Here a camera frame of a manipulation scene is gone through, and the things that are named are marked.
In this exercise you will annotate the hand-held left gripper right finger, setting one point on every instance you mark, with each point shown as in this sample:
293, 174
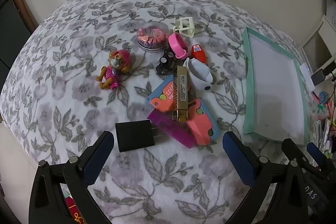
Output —
240, 158

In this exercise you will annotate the black power adapter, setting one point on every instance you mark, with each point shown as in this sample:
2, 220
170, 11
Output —
134, 134

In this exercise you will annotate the pink brown puppy toy figure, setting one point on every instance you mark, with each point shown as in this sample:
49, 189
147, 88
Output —
115, 74

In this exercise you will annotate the dark door with brown frame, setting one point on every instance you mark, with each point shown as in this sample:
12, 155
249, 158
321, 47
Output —
13, 29

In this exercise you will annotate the white grey whale toy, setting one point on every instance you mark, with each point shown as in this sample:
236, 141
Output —
199, 74

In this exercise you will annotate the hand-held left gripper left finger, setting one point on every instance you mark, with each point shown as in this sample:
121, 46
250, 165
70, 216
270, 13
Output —
98, 158

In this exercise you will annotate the red white toy bottle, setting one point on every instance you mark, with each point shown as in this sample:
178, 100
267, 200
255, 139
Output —
199, 54

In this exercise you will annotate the black toy car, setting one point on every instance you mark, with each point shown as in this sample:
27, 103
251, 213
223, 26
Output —
168, 61

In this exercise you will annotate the red printed packet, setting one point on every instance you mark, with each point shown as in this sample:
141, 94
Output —
71, 203

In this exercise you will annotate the white tray with green rim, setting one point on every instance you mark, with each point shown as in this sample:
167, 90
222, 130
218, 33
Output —
273, 82

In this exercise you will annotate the gold harmonica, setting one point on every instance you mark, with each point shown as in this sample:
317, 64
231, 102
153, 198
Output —
181, 92

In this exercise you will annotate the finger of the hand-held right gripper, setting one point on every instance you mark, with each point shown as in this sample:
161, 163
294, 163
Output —
290, 150
316, 154

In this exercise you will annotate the cream hair claw clip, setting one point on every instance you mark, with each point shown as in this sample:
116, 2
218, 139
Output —
183, 31

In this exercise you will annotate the grey floral blanket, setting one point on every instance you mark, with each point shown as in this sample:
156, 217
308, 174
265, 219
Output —
78, 82

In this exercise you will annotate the pink smart band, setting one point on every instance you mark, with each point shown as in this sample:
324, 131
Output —
180, 53

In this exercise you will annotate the white power strip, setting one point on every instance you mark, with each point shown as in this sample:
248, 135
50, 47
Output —
307, 77

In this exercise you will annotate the colourful clutter pile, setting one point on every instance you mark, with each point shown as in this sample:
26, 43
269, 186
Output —
325, 119

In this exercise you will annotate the white shelf unit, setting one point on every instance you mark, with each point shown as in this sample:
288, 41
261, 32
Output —
326, 40

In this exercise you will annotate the grey plug adapter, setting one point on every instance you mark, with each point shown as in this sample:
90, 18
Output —
319, 77

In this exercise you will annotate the purple translucent plastic case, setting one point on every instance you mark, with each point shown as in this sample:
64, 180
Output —
178, 133

